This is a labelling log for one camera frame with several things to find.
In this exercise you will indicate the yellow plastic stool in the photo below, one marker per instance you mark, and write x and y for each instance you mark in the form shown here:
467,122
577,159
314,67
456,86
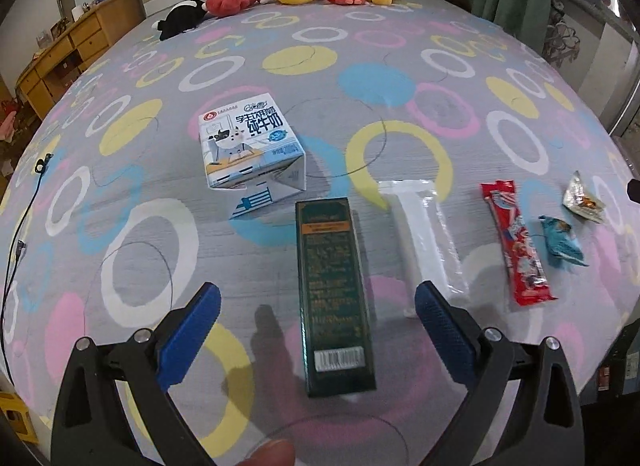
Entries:
12,411

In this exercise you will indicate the blue candy wrapper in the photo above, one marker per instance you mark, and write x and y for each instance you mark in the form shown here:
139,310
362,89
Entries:
560,243

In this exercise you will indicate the black plush toy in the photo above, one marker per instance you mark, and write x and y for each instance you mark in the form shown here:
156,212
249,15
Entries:
180,18

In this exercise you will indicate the white plastic packet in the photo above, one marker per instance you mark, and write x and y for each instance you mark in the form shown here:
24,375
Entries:
420,241

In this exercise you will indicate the ornate radiator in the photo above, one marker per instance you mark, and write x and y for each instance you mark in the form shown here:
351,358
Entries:
560,33

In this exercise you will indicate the dark green cardboard box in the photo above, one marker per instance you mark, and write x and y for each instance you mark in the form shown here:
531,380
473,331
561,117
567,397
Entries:
330,286

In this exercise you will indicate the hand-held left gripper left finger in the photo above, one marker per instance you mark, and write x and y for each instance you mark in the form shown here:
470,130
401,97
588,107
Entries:
192,331

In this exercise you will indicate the pink cloth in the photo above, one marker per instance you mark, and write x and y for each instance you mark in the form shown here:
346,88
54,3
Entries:
7,120

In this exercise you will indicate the red snack wrapper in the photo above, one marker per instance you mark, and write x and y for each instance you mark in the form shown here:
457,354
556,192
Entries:
520,251

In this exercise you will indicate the white and blue milk carton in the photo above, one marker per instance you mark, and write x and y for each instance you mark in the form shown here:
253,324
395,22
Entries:
245,145

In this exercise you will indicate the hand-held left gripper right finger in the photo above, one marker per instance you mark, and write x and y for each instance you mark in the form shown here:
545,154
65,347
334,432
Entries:
445,331

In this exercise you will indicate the person's left hand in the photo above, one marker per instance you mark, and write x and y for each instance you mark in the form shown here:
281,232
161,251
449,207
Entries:
267,453

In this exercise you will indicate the wooden desk with drawers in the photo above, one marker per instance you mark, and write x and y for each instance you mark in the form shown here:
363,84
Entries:
85,33

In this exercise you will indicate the grey bedsheet with coloured rings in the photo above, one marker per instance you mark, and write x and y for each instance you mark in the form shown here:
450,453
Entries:
300,75

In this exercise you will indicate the silver candy wrapper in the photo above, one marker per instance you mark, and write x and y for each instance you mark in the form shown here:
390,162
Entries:
580,198

